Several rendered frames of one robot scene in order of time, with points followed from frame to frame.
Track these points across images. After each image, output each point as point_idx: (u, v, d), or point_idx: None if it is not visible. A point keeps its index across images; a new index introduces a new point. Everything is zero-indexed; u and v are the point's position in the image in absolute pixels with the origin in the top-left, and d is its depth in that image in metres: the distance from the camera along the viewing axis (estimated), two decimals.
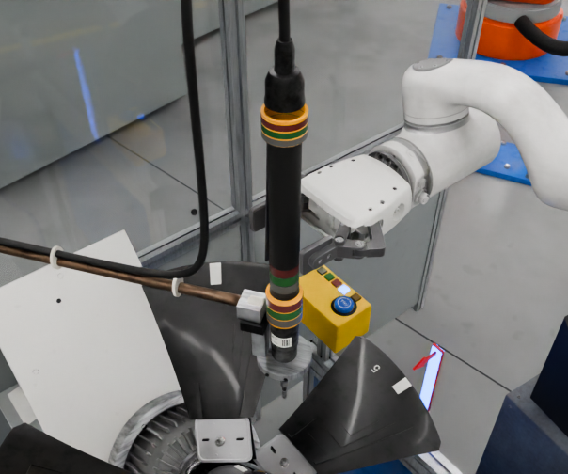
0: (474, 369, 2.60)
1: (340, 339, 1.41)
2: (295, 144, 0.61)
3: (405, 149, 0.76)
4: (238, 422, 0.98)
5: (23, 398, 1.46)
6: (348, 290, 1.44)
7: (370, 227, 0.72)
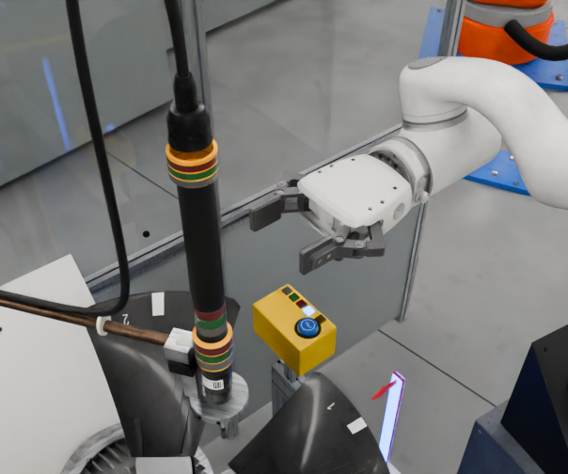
0: (457, 382, 2.56)
1: (304, 363, 1.37)
2: (203, 184, 0.56)
3: (405, 148, 0.76)
4: None
5: None
6: (312, 311, 1.40)
7: (370, 227, 0.72)
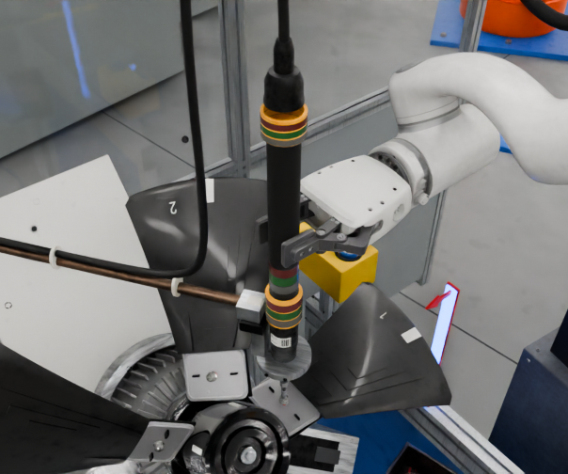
0: (482, 343, 2.50)
1: (345, 288, 1.31)
2: (294, 144, 0.61)
3: (405, 150, 0.76)
4: (309, 409, 0.92)
5: None
6: None
7: (362, 225, 0.72)
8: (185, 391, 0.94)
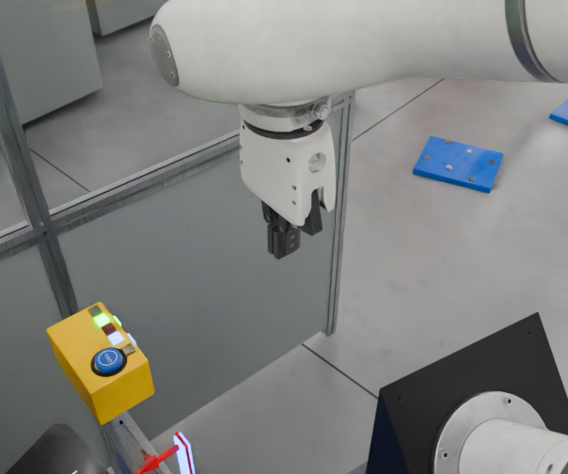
0: None
1: (103, 408, 1.03)
2: None
3: (250, 114, 0.58)
4: None
5: None
6: (120, 339, 1.06)
7: None
8: None
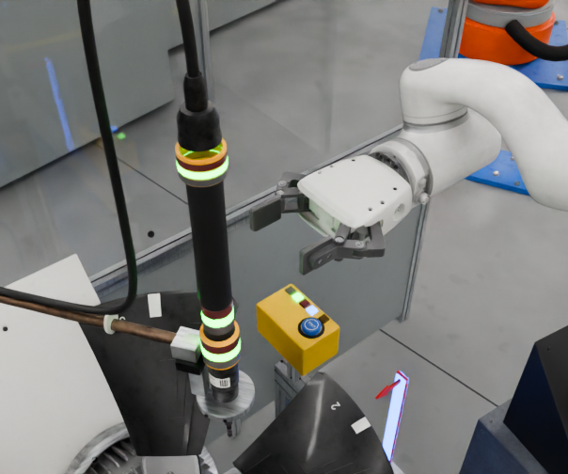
0: (459, 382, 2.56)
1: (307, 362, 1.37)
2: (213, 183, 0.57)
3: (405, 149, 0.76)
4: None
5: None
6: (316, 310, 1.40)
7: (370, 227, 0.72)
8: None
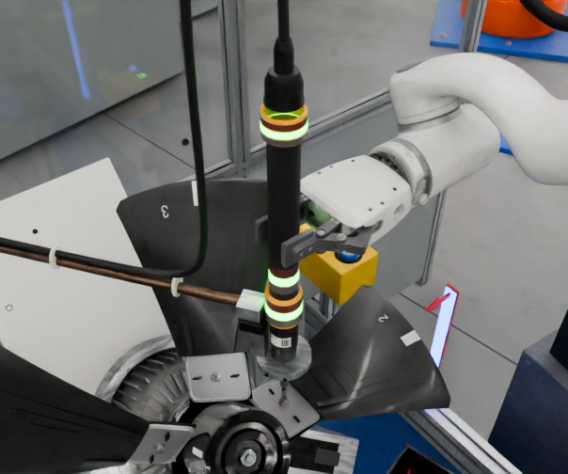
0: (481, 344, 2.50)
1: (344, 290, 1.31)
2: (294, 144, 0.61)
3: (405, 150, 0.76)
4: None
5: None
6: None
7: (362, 225, 0.72)
8: None
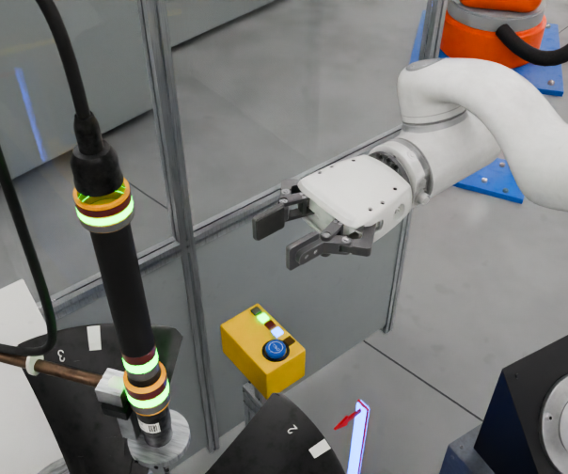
0: (442, 394, 2.52)
1: (272, 387, 1.33)
2: (115, 229, 0.53)
3: (406, 149, 0.76)
4: None
5: None
6: (281, 332, 1.36)
7: (365, 226, 0.72)
8: None
